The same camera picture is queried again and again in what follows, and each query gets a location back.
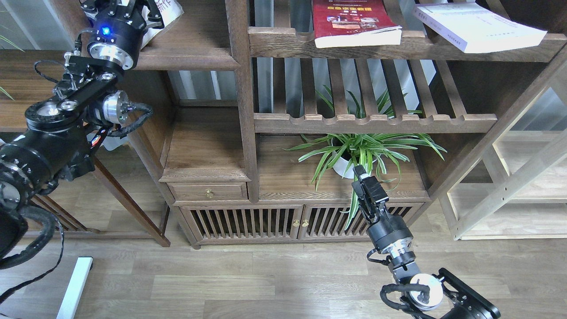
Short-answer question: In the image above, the red cover book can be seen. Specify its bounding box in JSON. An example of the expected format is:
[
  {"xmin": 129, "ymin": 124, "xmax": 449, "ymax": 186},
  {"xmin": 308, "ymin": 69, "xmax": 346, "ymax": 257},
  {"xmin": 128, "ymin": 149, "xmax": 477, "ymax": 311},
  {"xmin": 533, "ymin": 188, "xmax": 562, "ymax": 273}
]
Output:
[{"xmin": 312, "ymin": 0, "xmax": 402, "ymax": 49}]

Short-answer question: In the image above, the white lavender-edged book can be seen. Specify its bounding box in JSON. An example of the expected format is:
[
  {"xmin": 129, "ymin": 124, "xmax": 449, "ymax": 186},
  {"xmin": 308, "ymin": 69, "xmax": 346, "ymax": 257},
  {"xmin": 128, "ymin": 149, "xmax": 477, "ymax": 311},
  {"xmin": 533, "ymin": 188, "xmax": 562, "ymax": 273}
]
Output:
[{"xmin": 413, "ymin": 3, "xmax": 547, "ymax": 53}]

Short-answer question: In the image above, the light wooden shelf frame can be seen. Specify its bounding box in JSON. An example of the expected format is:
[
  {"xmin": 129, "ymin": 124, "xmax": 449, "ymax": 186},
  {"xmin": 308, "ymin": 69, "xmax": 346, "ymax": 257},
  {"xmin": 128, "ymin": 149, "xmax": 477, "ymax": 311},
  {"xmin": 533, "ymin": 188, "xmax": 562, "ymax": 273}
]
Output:
[{"xmin": 436, "ymin": 58, "xmax": 567, "ymax": 240}]

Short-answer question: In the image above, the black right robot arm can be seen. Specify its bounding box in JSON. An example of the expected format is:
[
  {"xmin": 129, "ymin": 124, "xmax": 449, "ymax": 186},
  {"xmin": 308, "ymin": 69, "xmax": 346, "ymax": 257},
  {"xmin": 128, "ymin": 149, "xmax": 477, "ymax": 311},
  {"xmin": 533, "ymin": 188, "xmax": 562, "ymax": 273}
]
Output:
[{"xmin": 352, "ymin": 165, "xmax": 501, "ymax": 319}]

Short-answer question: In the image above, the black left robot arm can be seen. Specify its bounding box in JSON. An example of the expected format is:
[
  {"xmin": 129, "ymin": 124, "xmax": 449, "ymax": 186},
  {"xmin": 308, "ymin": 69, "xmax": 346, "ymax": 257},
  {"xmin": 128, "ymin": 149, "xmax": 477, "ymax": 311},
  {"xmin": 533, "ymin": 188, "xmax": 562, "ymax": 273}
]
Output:
[{"xmin": 0, "ymin": 0, "xmax": 165, "ymax": 269}]

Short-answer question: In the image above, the white book blue chinese title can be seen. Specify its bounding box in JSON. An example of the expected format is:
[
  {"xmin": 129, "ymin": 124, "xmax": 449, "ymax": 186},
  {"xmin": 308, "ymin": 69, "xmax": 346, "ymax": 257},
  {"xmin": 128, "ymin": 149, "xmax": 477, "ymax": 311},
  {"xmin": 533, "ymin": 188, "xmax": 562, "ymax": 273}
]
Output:
[{"xmin": 141, "ymin": 0, "xmax": 184, "ymax": 49}]

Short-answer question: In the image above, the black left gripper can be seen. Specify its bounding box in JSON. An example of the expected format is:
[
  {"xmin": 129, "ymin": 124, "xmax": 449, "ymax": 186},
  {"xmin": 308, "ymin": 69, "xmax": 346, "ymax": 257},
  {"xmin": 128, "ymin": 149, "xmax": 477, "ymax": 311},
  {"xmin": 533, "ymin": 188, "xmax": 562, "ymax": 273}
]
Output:
[{"xmin": 81, "ymin": 0, "xmax": 164, "ymax": 70}]

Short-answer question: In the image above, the green spider plant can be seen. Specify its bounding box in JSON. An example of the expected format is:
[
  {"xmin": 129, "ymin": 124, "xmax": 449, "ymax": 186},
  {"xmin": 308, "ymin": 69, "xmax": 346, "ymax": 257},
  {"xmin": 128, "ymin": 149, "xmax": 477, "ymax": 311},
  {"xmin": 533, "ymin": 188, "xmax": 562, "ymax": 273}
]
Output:
[{"xmin": 283, "ymin": 85, "xmax": 447, "ymax": 230}]

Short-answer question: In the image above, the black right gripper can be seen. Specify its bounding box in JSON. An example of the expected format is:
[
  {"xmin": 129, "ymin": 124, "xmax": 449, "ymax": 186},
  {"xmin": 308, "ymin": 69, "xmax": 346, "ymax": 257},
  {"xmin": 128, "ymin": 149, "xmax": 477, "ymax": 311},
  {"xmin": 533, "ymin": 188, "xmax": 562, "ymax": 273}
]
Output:
[{"xmin": 353, "ymin": 165, "xmax": 413, "ymax": 254}]

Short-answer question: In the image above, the dark wooden bookshelf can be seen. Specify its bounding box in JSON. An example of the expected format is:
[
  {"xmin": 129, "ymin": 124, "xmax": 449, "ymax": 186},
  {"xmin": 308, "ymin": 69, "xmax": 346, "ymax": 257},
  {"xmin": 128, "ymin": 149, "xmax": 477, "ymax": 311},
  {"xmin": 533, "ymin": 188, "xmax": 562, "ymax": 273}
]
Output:
[{"xmin": 125, "ymin": 0, "xmax": 566, "ymax": 248}]

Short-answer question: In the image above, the white metal base leg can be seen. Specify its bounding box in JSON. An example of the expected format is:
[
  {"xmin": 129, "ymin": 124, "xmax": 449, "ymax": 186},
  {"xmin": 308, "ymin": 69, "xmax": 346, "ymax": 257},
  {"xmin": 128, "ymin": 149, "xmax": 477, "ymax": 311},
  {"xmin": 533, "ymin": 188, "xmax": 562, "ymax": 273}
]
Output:
[{"xmin": 56, "ymin": 256, "xmax": 93, "ymax": 319}]

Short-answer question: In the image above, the white plant pot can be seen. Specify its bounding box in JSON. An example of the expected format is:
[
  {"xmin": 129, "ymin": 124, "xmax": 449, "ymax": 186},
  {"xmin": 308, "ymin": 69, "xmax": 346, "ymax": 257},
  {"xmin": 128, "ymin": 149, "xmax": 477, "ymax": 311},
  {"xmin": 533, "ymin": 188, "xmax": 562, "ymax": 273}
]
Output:
[{"xmin": 330, "ymin": 135, "xmax": 377, "ymax": 179}]

